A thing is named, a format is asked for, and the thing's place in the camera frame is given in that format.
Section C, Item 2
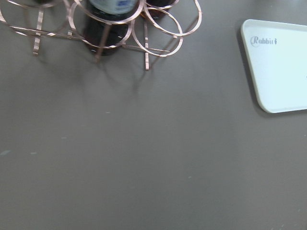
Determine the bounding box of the cream rabbit tray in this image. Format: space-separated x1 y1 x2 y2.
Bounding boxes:
241 19 307 114

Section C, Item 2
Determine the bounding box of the copper wire bottle rack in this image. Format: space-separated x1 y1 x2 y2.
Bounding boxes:
0 0 202 70

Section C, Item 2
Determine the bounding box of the dark bottle white cap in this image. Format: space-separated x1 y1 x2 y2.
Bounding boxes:
146 0 178 20

